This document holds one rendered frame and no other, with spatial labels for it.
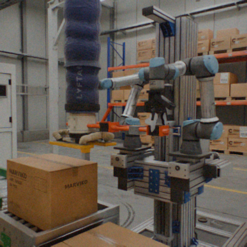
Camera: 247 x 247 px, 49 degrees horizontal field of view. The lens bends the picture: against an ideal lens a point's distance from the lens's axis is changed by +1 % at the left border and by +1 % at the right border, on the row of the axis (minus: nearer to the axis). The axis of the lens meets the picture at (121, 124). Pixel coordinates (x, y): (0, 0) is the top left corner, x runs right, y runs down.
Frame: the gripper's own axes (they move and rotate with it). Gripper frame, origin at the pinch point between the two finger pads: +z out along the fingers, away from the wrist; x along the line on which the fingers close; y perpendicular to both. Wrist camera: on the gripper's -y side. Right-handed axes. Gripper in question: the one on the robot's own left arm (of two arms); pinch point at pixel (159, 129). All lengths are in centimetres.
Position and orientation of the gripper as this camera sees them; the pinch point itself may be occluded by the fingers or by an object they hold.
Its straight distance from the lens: 136.1
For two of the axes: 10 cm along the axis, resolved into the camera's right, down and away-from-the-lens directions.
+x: -7.0, 0.3, -7.2
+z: -0.1, 10.0, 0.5
